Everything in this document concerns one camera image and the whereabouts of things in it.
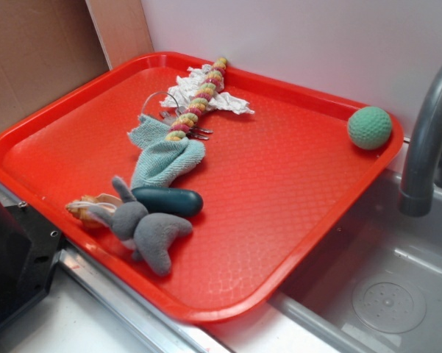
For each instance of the green dimpled ball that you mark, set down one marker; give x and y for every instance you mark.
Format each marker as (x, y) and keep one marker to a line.
(369, 128)

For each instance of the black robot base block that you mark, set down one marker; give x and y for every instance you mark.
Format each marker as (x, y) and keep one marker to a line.
(29, 252)

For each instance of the dark green plastic cucumber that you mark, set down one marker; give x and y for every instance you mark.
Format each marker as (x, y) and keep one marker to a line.
(175, 201)

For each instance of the red plastic tray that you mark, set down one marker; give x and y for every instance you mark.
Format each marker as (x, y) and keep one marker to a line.
(273, 182)

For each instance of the light blue towel cloth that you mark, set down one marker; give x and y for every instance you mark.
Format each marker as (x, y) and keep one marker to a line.
(161, 161)

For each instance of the grey plush bunny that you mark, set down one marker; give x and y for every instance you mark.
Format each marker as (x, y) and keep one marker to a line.
(148, 235)

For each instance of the crumpled white paper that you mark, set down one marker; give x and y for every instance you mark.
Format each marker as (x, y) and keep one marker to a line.
(209, 82)

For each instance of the tan seashell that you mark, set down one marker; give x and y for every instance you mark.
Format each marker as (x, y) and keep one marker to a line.
(79, 208)

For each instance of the grey plastic sink basin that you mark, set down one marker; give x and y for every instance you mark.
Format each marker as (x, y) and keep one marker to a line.
(374, 282)

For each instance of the light wooden board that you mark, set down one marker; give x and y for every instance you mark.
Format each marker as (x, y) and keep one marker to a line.
(121, 28)

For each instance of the brown cardboard panel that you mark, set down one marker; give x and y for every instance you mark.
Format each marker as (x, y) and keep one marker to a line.
(47, 49)

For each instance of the grey faucet spout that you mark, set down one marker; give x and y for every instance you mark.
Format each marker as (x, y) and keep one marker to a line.
(423, 163)

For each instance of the multicolour braided rope toy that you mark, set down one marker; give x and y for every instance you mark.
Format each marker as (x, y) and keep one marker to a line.
(185, 125)

